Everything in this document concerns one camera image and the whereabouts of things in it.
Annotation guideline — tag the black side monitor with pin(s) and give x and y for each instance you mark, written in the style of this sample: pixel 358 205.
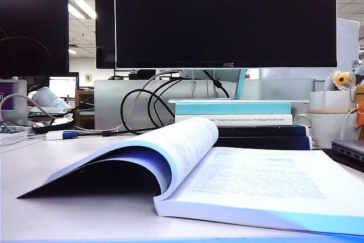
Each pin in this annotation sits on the black side monitor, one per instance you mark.
pixel 31 26

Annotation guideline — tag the distant lit monitor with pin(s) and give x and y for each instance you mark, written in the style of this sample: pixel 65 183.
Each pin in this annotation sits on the distant lit monitor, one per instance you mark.
pixel 62 86

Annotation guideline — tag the white ceramic mug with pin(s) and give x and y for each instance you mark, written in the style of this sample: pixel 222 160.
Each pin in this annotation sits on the white ceramic mug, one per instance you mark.
pixel 327 129

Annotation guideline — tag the teal monitor stand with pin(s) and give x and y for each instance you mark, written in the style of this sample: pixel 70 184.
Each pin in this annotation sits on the teal monitor stand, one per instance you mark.
pixel 240 85

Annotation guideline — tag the white book with spine print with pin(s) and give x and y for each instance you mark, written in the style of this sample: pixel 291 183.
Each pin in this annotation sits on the white book with spine print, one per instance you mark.
pixel 250 119

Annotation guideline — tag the white monitor riser shelf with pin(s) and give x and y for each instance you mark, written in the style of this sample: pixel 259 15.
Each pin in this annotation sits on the white monitor riser shelf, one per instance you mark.
pixel 239 100

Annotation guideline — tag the white plastic bottle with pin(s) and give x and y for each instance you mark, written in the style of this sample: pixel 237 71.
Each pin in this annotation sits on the white plastic bottle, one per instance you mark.
pixel 49 98

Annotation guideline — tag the black monitor behind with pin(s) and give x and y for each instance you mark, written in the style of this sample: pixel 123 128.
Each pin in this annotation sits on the black monitor behind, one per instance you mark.
pixel 104 24

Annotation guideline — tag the white blue VGA adapter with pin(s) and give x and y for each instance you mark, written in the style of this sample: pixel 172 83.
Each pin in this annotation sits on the white blue VGA adapter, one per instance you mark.
pixel 59 135

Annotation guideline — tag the dark navy book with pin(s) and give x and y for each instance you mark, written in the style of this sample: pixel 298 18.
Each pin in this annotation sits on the dark navy book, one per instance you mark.
pixel 264 143
pixel 261 131

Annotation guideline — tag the orange object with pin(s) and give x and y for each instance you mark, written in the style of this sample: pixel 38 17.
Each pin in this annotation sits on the orange object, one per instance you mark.
pixel 361 115

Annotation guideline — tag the plush toy with sunflower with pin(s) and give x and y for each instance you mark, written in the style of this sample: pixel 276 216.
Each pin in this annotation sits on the plush toy with sunflower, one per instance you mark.
pixel 342 79

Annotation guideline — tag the open white paperback book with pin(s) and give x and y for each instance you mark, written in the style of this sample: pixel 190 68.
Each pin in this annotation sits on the open white paperback book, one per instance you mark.
pixel 256 180

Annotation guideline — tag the teal cover book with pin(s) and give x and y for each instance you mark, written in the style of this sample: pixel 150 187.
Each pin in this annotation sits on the teal cover book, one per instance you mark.
pixel 233 108

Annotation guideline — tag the black round stand base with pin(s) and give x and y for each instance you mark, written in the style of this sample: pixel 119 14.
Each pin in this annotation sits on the black round stand base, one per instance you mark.
pixel 52 125

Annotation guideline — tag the white square container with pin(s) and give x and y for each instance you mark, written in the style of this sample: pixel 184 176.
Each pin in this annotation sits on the white square container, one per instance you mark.
pixel 330 100

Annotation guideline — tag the grey laptop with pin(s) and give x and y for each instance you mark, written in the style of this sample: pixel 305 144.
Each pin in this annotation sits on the grey laptop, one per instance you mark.
pixel 349 149

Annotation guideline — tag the small white book stack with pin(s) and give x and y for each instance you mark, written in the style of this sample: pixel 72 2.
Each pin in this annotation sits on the small white book stack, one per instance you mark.
pixel 12 137

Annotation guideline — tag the black AOC computer monitor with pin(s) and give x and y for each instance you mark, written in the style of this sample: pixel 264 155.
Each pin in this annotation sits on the black AOC computer monitor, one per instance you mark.
pixel 224 18

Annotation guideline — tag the purple white box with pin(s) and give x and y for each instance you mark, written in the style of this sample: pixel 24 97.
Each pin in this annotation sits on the purple white box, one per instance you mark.
pixel 11 98

